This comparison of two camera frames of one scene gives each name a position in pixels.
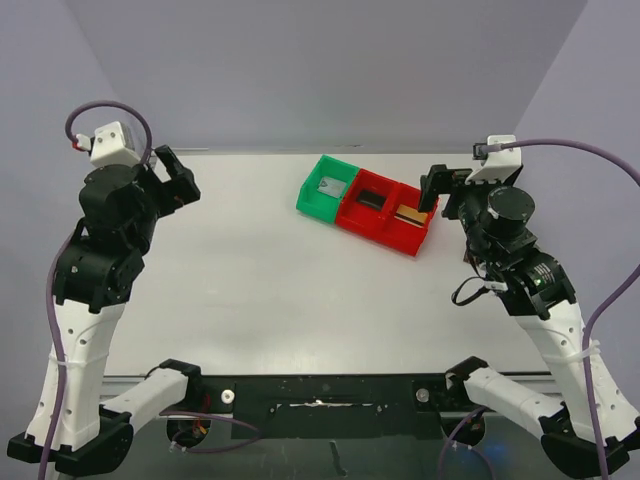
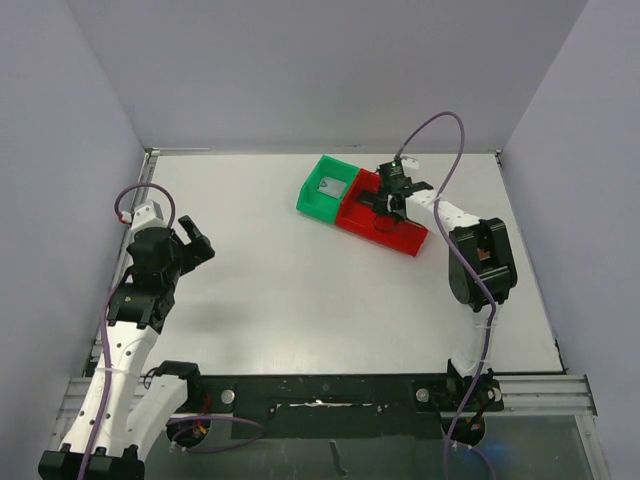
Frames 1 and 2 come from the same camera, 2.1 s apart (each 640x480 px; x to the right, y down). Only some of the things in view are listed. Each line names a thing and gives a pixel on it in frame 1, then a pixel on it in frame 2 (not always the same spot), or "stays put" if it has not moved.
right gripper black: (448, 180) -> (388, 198)
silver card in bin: (332, 186) stays put
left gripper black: (176, 185) -> (183, 246)
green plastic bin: (319, 204) stays put
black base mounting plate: (330, 406) stays put
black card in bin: (371, 199) stays put
